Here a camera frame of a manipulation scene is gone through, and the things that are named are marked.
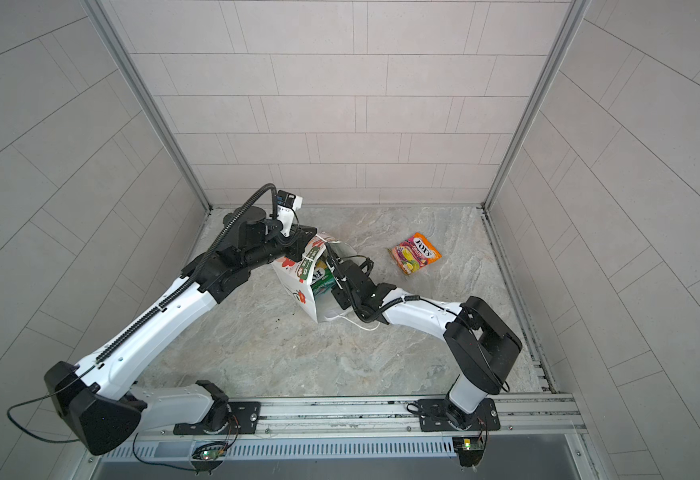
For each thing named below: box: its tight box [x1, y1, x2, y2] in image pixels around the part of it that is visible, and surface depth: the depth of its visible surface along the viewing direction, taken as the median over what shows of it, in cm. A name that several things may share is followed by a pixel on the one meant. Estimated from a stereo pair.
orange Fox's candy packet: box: [391, 232, 442, 275], surface depth 101 cm
